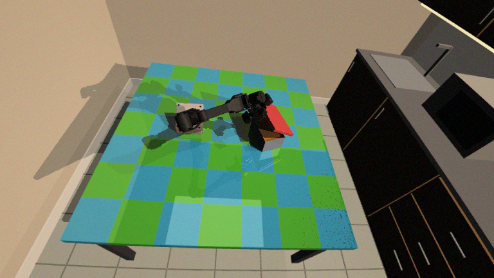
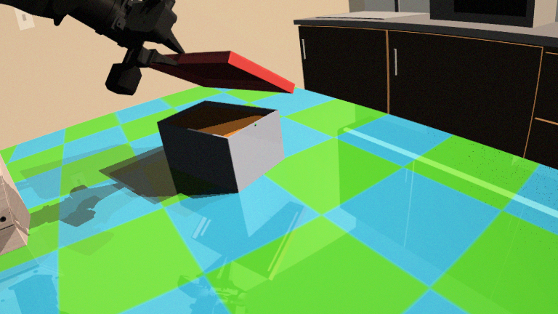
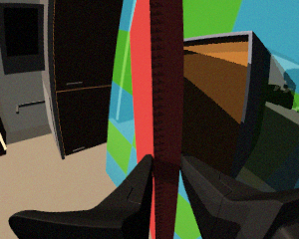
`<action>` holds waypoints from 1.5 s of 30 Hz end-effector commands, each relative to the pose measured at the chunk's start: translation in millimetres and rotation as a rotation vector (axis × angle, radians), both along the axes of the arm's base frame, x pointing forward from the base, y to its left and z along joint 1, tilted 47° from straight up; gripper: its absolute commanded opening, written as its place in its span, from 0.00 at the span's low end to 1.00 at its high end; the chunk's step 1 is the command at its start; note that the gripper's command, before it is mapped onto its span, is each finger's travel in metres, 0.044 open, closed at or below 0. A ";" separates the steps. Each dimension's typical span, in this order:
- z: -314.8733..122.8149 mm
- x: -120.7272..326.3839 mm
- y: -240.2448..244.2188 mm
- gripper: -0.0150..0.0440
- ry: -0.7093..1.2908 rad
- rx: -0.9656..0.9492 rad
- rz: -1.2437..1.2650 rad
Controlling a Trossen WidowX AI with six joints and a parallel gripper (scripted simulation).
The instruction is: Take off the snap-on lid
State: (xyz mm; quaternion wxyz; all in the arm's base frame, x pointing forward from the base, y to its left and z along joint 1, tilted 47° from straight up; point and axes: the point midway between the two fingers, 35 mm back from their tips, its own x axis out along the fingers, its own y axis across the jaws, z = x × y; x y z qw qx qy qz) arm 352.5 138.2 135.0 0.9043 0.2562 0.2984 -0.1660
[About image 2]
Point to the red lid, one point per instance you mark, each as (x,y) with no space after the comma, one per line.
(224,70)

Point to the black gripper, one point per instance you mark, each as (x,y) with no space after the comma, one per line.
(124,77)

